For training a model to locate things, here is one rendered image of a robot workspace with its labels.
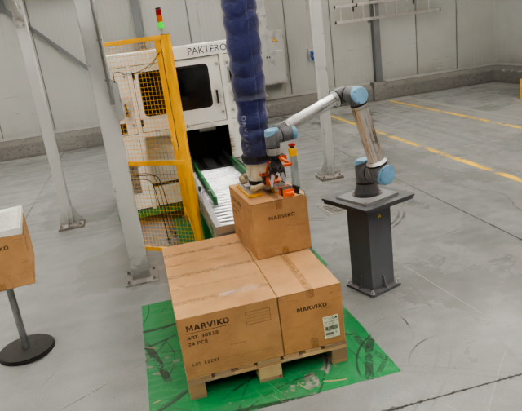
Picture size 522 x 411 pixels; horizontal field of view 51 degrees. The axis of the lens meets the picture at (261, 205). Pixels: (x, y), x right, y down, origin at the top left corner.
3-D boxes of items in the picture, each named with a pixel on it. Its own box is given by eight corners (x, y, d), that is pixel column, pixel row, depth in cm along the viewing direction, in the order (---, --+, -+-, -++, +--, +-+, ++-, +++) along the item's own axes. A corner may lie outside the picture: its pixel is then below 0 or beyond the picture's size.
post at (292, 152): (298, 249, 527) (287, 148, 497) (305, 248, 528) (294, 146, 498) (301, 252, 521) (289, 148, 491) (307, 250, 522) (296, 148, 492)
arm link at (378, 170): (383, 175, 409) (354, 81, 379) (399, 179, 394) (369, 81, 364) (368, 186, 404) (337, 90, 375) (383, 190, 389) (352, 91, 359)
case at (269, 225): (235, 233, 434) (228, 185, 422) (283, 223, 444) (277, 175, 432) (258, 260, 378) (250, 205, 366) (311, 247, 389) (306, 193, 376)
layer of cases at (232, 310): (170, 294, 436) (161, 248, 424) (290, 268, 455) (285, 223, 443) (187, 380, 325) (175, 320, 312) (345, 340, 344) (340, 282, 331)
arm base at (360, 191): (369, 187, 429) (368, 174, 426) (385, 192, 413) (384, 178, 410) (349, 193, 421) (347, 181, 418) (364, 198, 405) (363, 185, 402)
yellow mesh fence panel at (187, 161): (133, 260, 556) (87, 44, 492) (139, 256, 564) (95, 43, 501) (207, 265, 519) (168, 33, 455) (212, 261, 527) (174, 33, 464)
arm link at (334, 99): (342, 82, 389) (265, 125, 368) (353, 82, 378) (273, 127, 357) (347, 97, 393) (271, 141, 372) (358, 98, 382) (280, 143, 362)
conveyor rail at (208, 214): (187, 183, 660) (184, 168, 654) (191, 182, 661) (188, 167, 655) (218, 249, 444) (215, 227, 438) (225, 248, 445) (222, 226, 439)
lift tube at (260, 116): (240, 160, 401) (219, 9, 370) (268, 155, 406) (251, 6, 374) (245, 166, 381) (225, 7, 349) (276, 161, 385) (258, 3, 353)
